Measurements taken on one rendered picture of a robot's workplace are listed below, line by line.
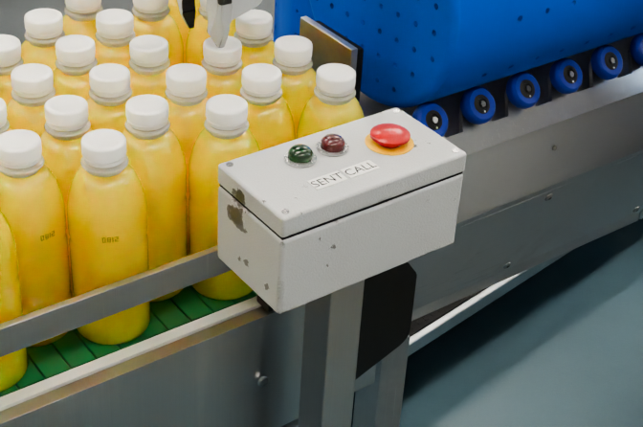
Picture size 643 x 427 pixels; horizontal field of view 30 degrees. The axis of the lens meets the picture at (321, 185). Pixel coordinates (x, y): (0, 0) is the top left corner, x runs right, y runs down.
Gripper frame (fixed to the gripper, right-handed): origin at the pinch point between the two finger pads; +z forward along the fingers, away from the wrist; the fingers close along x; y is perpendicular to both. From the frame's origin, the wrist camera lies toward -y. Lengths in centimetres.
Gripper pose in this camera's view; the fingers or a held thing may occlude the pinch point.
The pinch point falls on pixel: (198, 27)
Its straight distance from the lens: 122.9
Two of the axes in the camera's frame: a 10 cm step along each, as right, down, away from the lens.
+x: -5.9, -4.4, 6.7
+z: -0.5, 8.5, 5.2
